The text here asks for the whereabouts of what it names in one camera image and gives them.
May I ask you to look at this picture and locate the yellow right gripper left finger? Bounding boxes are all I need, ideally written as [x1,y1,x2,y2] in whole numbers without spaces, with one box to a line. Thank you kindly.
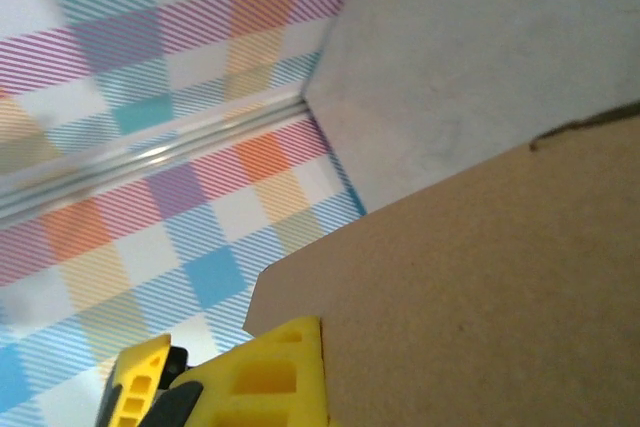
[94,334,174,427]

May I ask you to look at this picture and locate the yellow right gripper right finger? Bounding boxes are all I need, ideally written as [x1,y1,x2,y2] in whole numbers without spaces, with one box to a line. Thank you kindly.
[169,315,332,427]

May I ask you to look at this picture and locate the brown cardboard box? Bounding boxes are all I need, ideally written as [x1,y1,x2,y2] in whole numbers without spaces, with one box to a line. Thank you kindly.
[243,100,640,427]

